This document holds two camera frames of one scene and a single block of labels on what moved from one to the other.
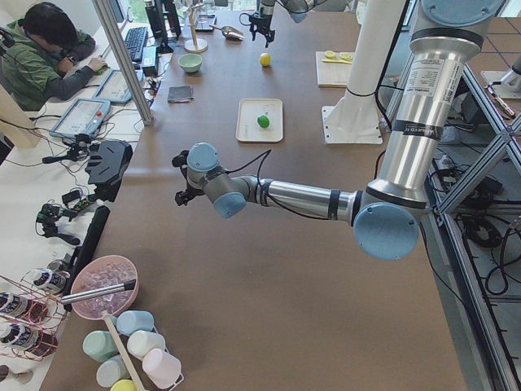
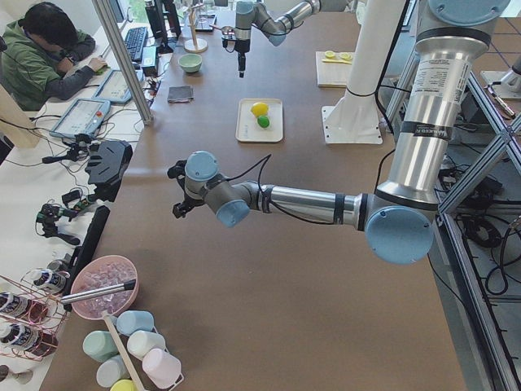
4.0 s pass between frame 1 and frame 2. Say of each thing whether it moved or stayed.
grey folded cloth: stayed
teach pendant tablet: stayed
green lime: stayed
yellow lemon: moved
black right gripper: moved
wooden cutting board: stayed
